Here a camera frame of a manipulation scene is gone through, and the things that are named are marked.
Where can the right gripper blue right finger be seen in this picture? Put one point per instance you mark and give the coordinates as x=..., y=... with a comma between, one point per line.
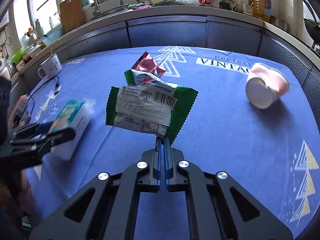
x=173, y=179

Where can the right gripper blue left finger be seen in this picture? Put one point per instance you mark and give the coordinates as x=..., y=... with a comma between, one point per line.
x=151, y=181

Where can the blue patterned tablecloth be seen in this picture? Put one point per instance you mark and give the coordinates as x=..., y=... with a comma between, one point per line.
x=273, y=154

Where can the wooden cutting board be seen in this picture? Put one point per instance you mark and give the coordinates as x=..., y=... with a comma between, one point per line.
x=71, y=15

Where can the white mug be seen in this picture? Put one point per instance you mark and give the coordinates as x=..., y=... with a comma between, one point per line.
x=50, y=68

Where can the dark red foil wrapper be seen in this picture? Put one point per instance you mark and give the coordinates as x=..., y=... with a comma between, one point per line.
x=146, y=63

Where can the green white snack wrapper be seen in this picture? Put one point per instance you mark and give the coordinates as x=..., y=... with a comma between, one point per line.
x=147, y=104

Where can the black wok with lid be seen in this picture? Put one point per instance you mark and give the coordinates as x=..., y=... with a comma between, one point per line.
x=312, y=25

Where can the pink white paper cup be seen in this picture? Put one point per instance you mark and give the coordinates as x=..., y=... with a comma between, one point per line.
x=265, y=85

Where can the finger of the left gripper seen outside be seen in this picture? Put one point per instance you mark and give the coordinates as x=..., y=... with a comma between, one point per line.
x=36, y=138

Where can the white tissue pack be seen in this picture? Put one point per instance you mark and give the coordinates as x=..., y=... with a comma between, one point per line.
x=76, y=114

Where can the yellow cooking oil bottle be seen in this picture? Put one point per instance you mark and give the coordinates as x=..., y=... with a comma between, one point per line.
x=262, y=9

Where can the white plastic bag on counter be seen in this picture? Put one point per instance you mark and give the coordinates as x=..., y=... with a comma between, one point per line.
x=187, y=2

